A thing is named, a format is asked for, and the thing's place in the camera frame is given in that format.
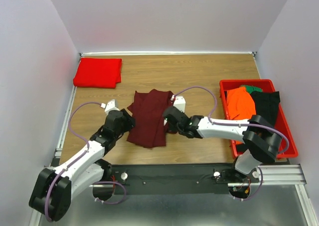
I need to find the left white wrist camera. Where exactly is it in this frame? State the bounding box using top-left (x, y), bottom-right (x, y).
top-left (100, 99), bottom-right (119, 114)

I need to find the orange t shirt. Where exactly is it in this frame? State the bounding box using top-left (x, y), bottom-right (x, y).
top-left (226, 87), bottom-right (257, 145)

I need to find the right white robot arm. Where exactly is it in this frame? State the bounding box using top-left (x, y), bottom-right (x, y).
top-left (163, 107), bottom-right (289, 175)

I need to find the green t shirt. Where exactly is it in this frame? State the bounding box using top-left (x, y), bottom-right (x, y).
top-left (240, 85), bottom-right (263, 94)

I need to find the maroon t shirt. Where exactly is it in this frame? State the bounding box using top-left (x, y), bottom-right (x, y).
top-left (127, 89), bottom-right (173, 149)

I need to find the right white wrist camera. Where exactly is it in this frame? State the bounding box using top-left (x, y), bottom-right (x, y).
top-left (171, 95), bottom-right (186, 113)

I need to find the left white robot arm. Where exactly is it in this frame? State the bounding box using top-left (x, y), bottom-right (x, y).
top-left (29, 109), bottom-right (135, 222)

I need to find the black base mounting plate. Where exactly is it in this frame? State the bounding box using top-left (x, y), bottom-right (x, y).
top-left (92, 163), bottom-right (261, 196)

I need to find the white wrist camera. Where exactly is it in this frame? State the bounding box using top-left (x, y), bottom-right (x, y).
top-left (100, 99), bottom-right (119, 114)
top-left (171, 95), bottom-right (186, 113)

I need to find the folded red t shirt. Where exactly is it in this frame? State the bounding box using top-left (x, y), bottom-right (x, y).
top-left (73, 58), bottom-right (122, 89)

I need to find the aluminium frame rail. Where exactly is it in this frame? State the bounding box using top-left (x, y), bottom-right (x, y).
top-left (228, 164), bottom-right (308, 187)

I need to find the black t shirt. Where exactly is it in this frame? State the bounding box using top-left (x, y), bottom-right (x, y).
top-left (250, 91), bottom-right (280, 126)

